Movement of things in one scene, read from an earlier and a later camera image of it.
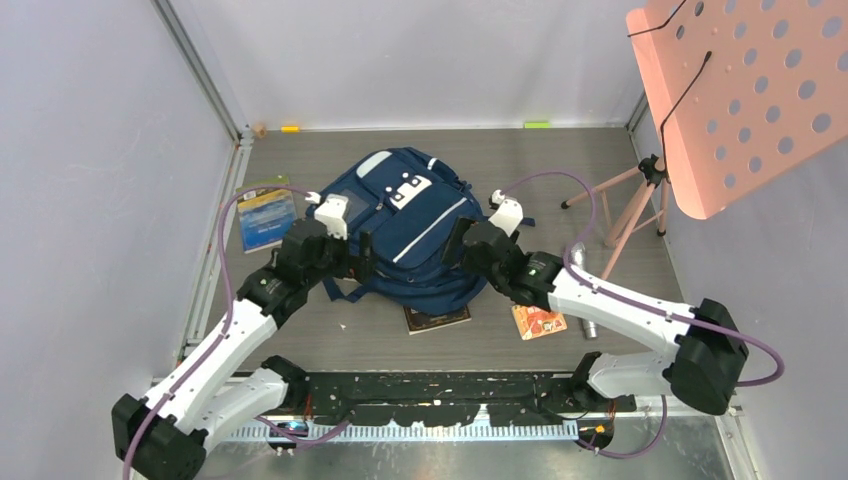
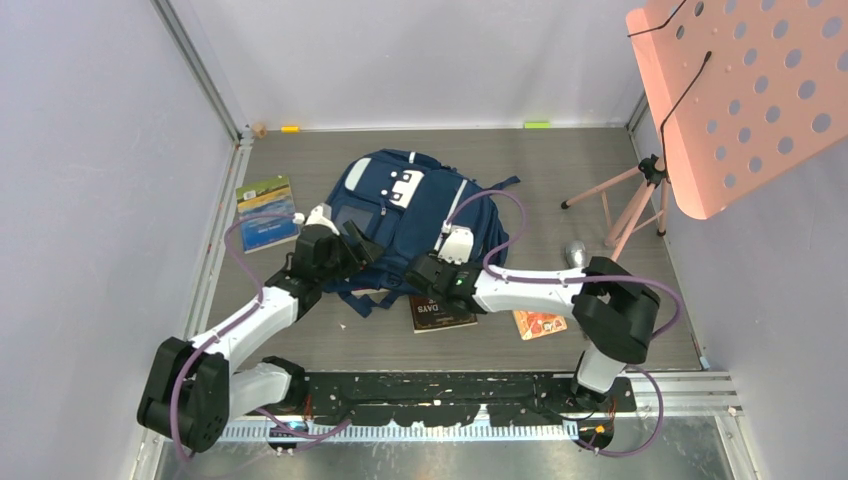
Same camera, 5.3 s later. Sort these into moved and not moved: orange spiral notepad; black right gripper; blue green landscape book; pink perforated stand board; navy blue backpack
Moved: black right gripper; navy blue backpack
Not moved: pink perforated stand board; blue green landscape book; orange spiral notepad
